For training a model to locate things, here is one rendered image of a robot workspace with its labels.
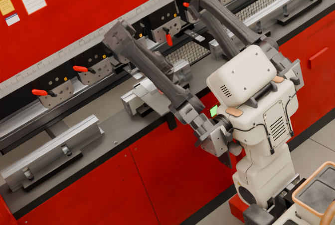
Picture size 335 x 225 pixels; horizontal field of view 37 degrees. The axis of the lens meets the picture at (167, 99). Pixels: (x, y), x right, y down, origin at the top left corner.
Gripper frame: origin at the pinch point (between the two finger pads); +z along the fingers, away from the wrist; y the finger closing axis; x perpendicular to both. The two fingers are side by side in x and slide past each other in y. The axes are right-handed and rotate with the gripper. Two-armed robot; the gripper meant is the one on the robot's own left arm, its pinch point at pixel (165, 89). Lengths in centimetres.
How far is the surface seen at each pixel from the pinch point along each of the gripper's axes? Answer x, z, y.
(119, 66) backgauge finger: -31.6, 18.7, 4.3
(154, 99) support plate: -0.4, 3.8, 5.9
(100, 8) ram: -34.3, -32.6, 10.5
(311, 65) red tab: 21, 41, -93
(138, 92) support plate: -9.6, 8.9, 8.5
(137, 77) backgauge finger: -18.7, 13.5, 2.2
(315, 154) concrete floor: 59, 87, -80
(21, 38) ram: -37, -37, 46
